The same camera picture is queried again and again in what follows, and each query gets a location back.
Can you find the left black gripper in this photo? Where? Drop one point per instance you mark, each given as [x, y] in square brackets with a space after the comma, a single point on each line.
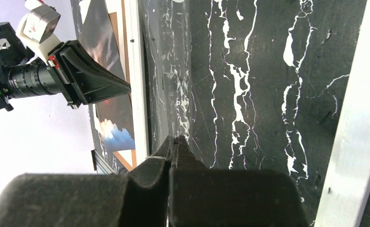
[70, 71]

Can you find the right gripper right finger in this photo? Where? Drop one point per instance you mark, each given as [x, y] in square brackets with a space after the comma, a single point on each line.
[203, 197]

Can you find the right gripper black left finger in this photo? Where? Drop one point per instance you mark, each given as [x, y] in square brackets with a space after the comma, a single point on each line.
[136, 199]

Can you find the clear glass sheet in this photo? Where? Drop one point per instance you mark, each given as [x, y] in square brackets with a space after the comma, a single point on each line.
[167, 45]

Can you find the white picture frame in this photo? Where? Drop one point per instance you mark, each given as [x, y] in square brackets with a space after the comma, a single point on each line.
[268, 79]

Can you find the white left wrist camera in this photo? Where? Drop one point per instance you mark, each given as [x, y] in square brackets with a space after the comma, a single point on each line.
[36, 28]

